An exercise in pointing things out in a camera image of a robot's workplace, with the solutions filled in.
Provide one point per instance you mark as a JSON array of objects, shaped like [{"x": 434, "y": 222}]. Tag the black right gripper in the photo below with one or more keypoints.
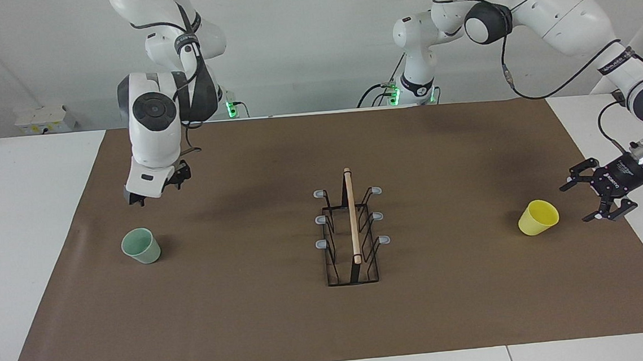
[{"x": 178, "y": 174}]

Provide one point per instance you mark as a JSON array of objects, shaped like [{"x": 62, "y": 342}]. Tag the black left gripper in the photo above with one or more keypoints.
[{"x": 624, "y": 176}]

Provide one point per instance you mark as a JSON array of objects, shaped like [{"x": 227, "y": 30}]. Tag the pale green plastic cup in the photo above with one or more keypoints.
[{"x": 142, "y": 247}]

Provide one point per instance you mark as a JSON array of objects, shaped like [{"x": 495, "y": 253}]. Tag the yellow plastic cup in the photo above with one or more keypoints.
[{"x": 538, "y": 217}]

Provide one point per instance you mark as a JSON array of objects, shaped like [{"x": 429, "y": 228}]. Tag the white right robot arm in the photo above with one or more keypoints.
[{"x": 154, "y": 141}]

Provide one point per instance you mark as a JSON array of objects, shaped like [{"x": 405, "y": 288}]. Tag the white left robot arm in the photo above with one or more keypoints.
[{"x": 558, "y": 11}]

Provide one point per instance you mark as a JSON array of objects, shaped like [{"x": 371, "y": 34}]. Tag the white power strip box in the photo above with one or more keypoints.
[{"x": 45, "y": 120}]

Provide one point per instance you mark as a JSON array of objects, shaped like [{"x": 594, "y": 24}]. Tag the brown table mat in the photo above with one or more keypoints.
[{"x": 252, "y": 321}]

